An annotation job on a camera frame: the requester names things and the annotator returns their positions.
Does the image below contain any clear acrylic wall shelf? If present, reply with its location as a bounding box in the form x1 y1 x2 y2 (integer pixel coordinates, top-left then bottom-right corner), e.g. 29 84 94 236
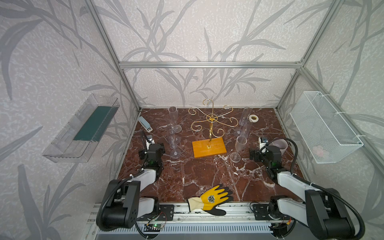
43 94 120 163

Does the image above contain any pink item in basket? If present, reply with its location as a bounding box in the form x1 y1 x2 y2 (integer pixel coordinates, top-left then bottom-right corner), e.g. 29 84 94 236
312 145 329 158

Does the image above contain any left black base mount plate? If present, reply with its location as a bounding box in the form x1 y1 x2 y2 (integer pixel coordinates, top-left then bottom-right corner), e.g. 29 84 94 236
138 205 175 222

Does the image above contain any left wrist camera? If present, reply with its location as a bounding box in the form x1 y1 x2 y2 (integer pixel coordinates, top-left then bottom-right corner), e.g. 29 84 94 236
146 135 155 147

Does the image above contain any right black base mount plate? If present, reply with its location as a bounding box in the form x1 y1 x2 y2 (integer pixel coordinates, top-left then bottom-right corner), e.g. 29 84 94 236
250 203 271 221

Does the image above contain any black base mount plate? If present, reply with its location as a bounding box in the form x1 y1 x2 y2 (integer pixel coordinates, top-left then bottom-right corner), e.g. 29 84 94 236
250 203 271 221
138 205 175 222

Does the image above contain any gold wire wine glass rack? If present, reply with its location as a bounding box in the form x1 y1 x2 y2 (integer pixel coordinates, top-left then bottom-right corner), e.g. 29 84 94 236
188 99 239 140

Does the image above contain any grey remote control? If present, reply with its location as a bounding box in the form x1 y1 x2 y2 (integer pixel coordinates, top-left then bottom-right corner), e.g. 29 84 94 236
138 116 153 133

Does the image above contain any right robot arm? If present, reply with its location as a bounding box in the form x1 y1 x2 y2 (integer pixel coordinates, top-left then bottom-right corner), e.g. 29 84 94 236
249 138 366 240

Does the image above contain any yellow black work glove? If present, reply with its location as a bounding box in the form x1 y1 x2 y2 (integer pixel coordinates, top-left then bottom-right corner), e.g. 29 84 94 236
188 185 234 216

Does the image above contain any yellow wooden rack base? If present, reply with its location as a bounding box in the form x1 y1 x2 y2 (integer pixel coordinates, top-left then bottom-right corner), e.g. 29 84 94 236
192 138 227 158

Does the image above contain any white wire mesh basket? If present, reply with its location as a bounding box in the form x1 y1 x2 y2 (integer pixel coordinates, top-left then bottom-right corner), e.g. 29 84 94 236
290 91 364 164

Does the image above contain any white tape roll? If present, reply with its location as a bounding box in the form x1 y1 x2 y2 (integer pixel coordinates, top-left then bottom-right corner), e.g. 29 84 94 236
248 114 259 123

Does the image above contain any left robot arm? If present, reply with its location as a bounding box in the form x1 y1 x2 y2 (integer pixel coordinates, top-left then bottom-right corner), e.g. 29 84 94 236
96 131 165 232

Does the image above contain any green circuit board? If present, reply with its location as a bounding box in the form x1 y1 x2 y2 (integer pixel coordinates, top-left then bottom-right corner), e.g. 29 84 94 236
144 223 166 233

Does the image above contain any aluminium front rail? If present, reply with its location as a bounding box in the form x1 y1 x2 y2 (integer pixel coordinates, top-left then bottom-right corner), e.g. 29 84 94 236
86 201 331 224

